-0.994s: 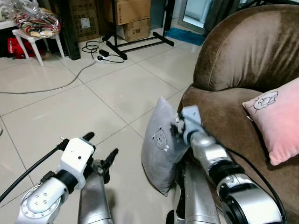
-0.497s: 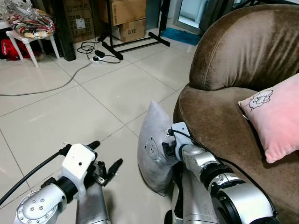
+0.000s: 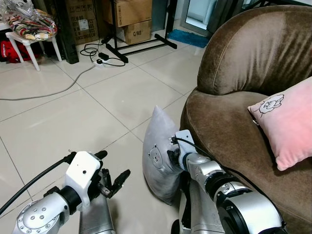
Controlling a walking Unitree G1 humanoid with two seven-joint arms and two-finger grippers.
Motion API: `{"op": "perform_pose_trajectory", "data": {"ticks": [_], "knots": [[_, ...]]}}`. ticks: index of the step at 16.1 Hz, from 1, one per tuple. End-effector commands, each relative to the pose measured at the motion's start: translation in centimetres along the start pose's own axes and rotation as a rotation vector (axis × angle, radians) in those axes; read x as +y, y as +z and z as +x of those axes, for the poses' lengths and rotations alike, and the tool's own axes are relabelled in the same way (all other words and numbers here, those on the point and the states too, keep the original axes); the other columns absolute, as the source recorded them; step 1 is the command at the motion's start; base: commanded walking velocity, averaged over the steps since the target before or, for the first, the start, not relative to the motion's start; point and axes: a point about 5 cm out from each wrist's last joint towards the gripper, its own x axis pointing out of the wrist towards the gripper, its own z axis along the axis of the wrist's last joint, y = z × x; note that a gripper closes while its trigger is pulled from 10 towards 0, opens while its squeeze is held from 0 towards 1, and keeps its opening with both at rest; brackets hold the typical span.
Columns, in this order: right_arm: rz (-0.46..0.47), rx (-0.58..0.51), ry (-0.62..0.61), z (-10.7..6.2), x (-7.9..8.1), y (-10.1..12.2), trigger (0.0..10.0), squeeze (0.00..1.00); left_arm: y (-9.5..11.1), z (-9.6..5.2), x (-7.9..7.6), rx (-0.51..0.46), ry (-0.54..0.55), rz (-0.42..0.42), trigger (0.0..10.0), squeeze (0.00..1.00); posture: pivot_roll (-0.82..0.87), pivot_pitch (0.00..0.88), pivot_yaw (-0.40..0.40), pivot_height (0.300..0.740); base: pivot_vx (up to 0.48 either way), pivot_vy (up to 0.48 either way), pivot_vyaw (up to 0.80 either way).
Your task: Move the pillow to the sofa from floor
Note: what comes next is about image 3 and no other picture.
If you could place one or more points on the grey pillow with bear print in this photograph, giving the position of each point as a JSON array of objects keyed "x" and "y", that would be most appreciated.
[{"x": 157, "y": 141}]

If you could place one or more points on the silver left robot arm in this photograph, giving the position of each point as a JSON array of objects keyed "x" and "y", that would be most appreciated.
[{"x": 36, "y": 217}]

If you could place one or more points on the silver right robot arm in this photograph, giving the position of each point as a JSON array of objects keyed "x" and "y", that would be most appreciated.
[{"x": 234, "y": 200}]

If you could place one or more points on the pink pillow with rose print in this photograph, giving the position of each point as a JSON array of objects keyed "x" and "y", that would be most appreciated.
[{"x": 287, "y": 126}]

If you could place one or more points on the black metal floor stand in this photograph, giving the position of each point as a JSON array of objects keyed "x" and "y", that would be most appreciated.
[{"x": 141, "y": 46}]

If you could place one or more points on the brown velvet sofa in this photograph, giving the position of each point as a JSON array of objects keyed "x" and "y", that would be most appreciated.
[{"x": 234, "y": 58}]

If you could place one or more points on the silver robot leg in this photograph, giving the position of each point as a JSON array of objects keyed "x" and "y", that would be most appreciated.
[{"x": 96, "y": 217}]

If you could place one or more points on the white power strip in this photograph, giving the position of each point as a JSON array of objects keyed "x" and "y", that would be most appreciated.
[{"x": 100, "y": 62}]

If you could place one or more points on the blue door mat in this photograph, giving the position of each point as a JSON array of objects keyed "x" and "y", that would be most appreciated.
[{"x": 187, "y": 38}]

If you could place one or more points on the small printed cardboard box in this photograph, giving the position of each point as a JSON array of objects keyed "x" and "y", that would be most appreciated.
[{"x": 136, "y": 33}]

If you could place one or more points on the black upright panel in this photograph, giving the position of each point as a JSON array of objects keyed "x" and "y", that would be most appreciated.
[{"x": 66, "y": 29}]

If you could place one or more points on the tall brown cardboard box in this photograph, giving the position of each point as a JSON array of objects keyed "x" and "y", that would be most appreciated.
[{"x": 82, "y": 19}]

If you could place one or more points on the red bag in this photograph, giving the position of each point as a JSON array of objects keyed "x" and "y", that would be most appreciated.
[{"x": 9, "y": 51}]

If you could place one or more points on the white plastic chair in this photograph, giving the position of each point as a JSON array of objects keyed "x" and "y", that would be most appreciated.
[{"x": 22, "y": 41}]

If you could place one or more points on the large plain cardboard box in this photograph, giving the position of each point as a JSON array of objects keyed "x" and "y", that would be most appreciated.
[{"x": 132, "y": 10}]

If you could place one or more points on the glass door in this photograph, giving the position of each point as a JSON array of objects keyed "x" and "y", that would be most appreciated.
[{"x": 202, "y": 12}]

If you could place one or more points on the clear bag of colourful cloth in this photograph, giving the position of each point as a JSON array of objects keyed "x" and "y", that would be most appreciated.
[{"x": 29, "y": 22}]

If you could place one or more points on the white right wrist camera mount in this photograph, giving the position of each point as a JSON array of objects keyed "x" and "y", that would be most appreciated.
[{"x": 185, "y": 144}]

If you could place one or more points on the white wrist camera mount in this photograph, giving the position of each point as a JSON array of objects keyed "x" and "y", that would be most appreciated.
[
  {"x": 185, "y": 144},
  {"x": 83, "y": 175}
]

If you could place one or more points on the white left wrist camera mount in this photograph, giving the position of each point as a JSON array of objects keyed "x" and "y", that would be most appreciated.
[{"x": 83, "y": 175}]

